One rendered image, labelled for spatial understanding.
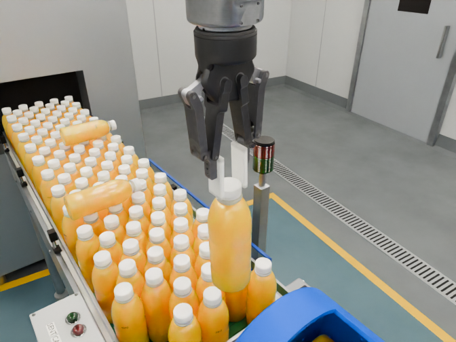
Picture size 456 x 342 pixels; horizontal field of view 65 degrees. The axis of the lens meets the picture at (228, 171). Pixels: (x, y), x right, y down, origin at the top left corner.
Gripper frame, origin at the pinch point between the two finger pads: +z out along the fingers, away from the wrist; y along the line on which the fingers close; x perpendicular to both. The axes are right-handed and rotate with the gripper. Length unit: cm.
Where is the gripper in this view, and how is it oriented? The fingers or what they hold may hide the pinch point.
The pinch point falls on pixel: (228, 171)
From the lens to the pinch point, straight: 52.9
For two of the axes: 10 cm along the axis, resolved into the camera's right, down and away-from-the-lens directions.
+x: -6.4, -4.1, 6.5
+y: 7.7, -3.5, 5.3
